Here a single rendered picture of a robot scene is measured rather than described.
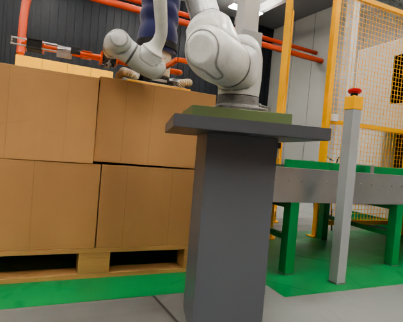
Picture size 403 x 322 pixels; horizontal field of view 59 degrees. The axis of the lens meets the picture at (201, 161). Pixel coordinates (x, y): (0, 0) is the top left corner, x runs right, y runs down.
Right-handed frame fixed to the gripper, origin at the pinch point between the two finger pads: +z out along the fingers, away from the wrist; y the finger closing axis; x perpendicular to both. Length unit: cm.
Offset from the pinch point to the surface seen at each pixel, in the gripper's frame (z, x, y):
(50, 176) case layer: -21, -22, 61
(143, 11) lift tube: -4.5, 17.0, -26.9
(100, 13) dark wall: 1053, 106, -388
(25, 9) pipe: 738, -93, -251
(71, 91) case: -21.3, -16.2, 21.7
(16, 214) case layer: -21, -35, 78
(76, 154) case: -21, -12, 50
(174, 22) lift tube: -7.4, 33.4, -24.2
